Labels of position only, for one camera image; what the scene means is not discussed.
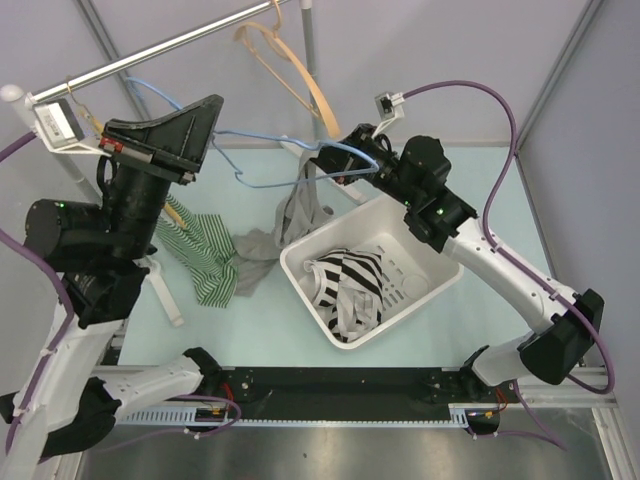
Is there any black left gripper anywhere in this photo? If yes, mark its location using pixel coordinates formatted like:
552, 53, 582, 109
99, 94, 224, 259

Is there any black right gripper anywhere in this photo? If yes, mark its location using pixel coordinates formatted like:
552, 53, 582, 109
305, 124, 419, 209

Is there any beige plastic hanger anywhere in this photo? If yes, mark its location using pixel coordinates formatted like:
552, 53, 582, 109
233, 1, 341, 139

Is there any blue wire hanger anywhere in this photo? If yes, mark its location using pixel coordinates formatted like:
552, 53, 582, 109
124, 76, 384, 190

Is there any black white striped tank top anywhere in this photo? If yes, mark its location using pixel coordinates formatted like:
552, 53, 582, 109
303, 248, 383, 343

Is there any grey tank top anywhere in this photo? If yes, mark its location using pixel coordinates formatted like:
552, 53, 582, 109
232, 153, 334, 297

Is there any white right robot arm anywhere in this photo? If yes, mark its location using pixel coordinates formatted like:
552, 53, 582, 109
312, 124, 605, 401

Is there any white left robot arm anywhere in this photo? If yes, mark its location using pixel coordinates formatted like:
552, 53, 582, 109
1, 94, 223, 462

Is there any green white striped tank top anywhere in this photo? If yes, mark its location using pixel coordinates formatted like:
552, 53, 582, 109
155, 194, 238, 308

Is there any yellow velvet hanger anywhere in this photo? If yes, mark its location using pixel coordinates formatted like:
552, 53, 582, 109
64, 74, 189, 231

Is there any white clothes rack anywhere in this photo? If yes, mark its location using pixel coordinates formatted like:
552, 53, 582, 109
0, 0, 371, 329

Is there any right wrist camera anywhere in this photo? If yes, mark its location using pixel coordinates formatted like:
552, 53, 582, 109
373, 92, 405, 137

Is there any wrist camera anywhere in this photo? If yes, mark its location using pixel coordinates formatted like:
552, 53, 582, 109
373, 92, 405, 137
32, 99, 101, 155

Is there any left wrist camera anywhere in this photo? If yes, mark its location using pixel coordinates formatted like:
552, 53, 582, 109
32, 99, 101, 155

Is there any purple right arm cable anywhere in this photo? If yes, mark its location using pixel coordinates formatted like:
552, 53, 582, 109
399, 79, 619, 451

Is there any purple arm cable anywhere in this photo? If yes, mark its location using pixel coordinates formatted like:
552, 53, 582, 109
399, 79, 619, 451
0, 132, 76, 456

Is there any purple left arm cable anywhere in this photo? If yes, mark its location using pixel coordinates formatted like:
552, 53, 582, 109
0, 132, 76, 456

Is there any white cable duct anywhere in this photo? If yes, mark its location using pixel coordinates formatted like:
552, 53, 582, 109
119, 403, 469, 429

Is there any aluminium frame profile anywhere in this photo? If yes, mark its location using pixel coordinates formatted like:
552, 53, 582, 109
518, 367, 617, 409

